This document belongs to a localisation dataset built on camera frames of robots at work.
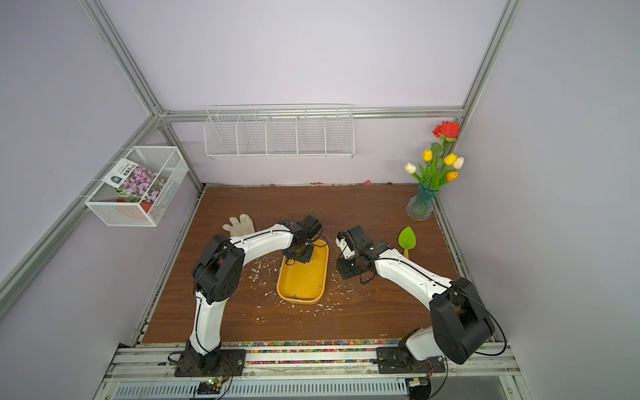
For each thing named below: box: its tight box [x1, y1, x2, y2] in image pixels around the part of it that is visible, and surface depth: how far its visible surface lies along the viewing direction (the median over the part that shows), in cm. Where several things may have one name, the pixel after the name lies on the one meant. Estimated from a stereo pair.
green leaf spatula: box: [398, 226, 417, 260], surface depth 104 cm
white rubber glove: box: [221, 213, 256, 238], surface depth 107 cm
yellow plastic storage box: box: [276, 239, 330, 305], surface depth 91 cm
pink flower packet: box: [102, 158, 168, 205], surface depth 75 cm
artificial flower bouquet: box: [404, 120, 465, 191], surface depth 92 cm
